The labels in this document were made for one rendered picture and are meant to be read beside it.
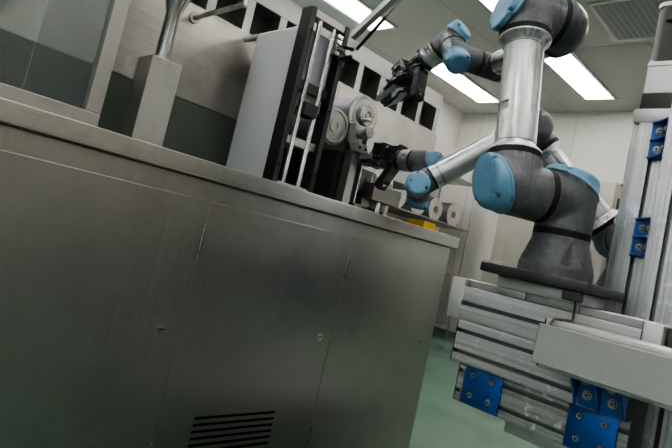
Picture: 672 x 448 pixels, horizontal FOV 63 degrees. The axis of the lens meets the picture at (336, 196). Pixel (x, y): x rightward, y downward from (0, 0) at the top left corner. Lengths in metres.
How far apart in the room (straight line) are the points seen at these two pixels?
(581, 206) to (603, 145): 5.26
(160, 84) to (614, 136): 5.46
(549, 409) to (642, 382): 0.28
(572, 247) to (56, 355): 1.03
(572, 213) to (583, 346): 0.30
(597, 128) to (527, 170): 5.41
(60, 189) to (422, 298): 1.22
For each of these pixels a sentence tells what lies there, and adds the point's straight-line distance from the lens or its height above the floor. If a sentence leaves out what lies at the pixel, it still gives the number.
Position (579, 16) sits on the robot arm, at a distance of 1.39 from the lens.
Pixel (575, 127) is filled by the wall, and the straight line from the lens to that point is 6.64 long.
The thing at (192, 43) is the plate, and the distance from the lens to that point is 1.95.
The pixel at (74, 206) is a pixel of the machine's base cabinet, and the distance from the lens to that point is 1.15.
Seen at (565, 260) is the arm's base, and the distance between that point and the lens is 1.19.
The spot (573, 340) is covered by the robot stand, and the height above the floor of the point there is 0.72.
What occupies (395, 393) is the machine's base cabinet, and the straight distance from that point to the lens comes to 1.93.
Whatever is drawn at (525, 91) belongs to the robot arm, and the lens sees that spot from 1.24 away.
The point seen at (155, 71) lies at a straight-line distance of 1.58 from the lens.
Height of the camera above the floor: 0.79
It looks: 5 degrees up
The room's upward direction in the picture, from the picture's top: 13 degrees clockwise
